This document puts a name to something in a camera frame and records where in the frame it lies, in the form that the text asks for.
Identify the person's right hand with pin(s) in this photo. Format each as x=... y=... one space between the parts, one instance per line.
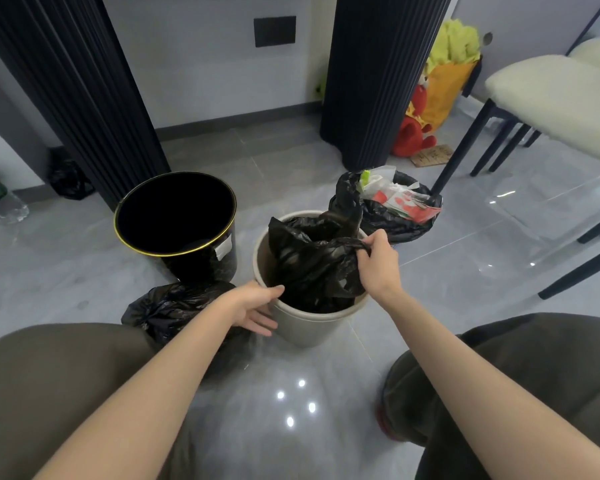
x=380 y=269

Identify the person's left hand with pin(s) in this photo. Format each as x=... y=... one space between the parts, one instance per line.
x=250 y=304

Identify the black garbage bag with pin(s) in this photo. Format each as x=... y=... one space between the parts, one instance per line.
x=380 y=222
x=315 y=269
x=170 y=309

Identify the beige plastic bin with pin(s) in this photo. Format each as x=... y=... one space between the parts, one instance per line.
x=305 y=327

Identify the black bin with gold rim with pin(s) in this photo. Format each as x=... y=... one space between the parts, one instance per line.
x=200 y=267

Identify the person's right forearm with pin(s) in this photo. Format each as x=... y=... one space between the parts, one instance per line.
x=490 y=389

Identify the person's left forearm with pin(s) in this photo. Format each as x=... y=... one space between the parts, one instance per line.
x=140 y=399

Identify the person's right pink shoe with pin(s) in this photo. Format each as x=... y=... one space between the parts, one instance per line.
x=387 y=422

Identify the person's left leg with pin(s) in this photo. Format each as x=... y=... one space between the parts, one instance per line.
x=40 y=394

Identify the red white snack wrapper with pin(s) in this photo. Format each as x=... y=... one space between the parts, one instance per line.
x=410 y=205

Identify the white green plastic packaging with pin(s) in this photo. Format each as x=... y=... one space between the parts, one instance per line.
x=375 y=178

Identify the red plush toy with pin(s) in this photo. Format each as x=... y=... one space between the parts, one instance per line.
x=410 y=139

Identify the yellow plush toy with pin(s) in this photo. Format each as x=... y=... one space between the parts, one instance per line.
x=445 y=92

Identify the small crumpled black bag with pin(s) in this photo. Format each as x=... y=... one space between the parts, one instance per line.
x=70 y=177

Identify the large clear water bottle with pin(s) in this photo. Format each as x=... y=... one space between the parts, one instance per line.
x=0 y=202

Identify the black wall outlet panel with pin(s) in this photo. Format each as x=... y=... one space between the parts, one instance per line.
x=275 y=31

